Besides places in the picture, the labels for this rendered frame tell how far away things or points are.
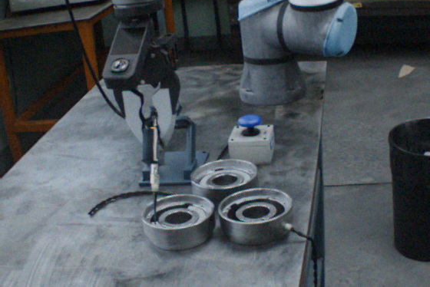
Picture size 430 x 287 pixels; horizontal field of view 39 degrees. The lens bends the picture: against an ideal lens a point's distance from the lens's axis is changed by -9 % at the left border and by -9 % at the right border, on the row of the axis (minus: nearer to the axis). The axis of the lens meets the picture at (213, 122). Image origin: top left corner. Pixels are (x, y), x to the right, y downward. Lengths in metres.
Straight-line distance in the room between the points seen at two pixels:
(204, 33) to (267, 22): 3.73
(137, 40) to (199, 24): 4.22
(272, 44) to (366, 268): 1.08
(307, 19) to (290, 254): 0.58
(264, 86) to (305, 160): 0.31
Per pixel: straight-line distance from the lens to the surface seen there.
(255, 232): 0.90
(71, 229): 1.03
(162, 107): 0.93
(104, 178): 1.18
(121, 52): 0.87
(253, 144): 1.14
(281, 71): 1.42
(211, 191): 1.00
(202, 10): 5.06
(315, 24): 1.32
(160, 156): 0.95
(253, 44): 1.41
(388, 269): 2.24
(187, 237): 0.91
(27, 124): 3.27
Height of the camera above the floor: 1.28
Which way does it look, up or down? 21 degrees down
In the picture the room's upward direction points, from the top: 7 degrees counter-clockwise
